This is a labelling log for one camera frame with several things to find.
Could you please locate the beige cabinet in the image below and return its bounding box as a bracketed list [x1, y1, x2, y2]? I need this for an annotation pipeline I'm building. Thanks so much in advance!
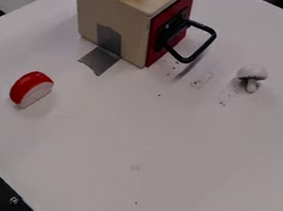
[55, 0, 197, 76]

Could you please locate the red and white toy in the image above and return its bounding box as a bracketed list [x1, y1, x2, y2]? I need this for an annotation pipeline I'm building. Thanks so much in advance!
[6, 67, 57, 113]

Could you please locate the white toy mushroom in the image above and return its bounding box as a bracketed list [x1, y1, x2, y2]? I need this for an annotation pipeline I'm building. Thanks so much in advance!
[233, 62, 271, 97]

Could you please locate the red drawer with black handle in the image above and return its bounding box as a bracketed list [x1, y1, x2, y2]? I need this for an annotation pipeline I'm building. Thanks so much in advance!
[141, 0, 225, 79]

